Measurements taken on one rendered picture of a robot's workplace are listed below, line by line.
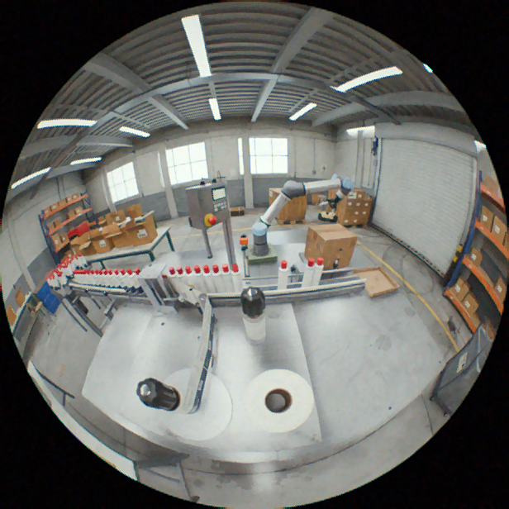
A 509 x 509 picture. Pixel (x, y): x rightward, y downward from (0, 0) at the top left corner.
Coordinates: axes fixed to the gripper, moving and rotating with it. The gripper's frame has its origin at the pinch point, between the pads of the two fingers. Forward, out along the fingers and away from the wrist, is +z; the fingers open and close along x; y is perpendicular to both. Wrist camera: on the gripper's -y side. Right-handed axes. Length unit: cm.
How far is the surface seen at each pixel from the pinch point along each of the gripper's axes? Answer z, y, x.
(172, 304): 40, 129, -29
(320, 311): 13, 83, 33
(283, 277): 13, 84, 3
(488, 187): -262, -105, 181
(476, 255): -165, -96, 256
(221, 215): 3, 91, -40
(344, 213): 56, -282, 64
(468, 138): -339, -180, 132
